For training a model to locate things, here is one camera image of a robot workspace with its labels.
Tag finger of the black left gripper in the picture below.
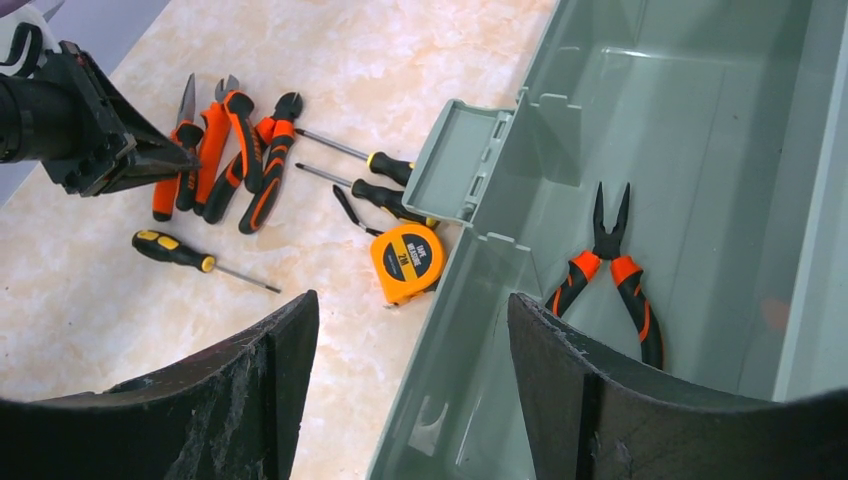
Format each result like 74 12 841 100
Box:
99 170 181 195
86 56 199 173

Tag translucent green plastic toolbox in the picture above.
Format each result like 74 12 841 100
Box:
368 1 847 479

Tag orange tape measure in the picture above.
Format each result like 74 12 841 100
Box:
370 224 447 308

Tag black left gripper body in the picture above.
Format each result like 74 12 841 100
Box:
1 41 133 197

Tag black yellow screwdriver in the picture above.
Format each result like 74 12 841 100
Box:
295 162 439 229
295 128 415 186
131 230 282 294

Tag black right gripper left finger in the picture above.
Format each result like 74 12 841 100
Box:
1 290 319 479

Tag orange black cutting pliers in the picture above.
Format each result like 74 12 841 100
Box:
202 92 304 235

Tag orange black long-nose pliers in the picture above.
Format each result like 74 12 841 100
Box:
151 72 205 223

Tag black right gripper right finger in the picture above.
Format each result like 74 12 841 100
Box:
507 293 847 479

